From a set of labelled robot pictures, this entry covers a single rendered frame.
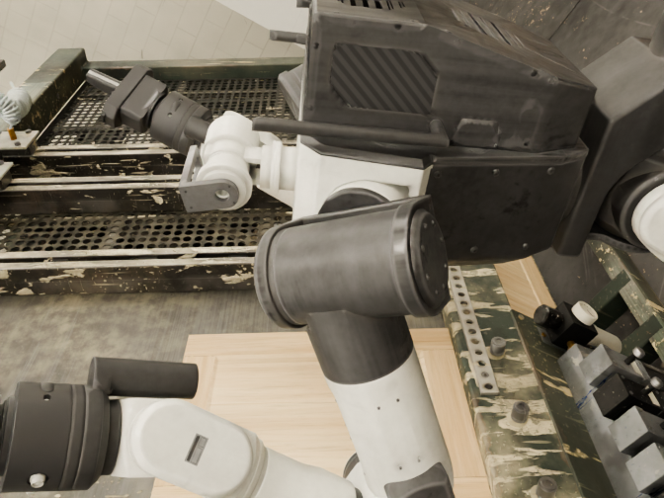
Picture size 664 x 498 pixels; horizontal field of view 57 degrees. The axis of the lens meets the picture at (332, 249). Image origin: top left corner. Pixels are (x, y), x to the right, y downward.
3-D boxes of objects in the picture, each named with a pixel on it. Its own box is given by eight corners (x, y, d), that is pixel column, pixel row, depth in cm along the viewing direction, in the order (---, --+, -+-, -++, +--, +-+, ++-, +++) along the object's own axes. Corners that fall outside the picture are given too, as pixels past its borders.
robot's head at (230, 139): (279, 119, 75) (206, 112, 74) (274, 165, 68) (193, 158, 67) (276, 164, 80) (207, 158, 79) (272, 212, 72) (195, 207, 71)
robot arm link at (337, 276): (449, 321, 58) (411, 191, 53) (429, 381, 51) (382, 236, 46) (340, 331, 64) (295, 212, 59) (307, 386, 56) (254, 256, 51)
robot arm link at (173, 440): (99, 457, 57) (224, 508, 61) (118, 460, 49) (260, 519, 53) (131, 391, 59) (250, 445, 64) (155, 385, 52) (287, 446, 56)
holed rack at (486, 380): (499, 394, 98) (500, 391, 98) (480, 394, 98) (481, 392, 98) (392, 54, 232) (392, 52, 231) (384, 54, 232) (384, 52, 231)
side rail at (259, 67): (381, 90, 232) (382, 61, 225) (89, 97, 230) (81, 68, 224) (379, 82, 238) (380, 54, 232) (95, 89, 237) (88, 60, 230)
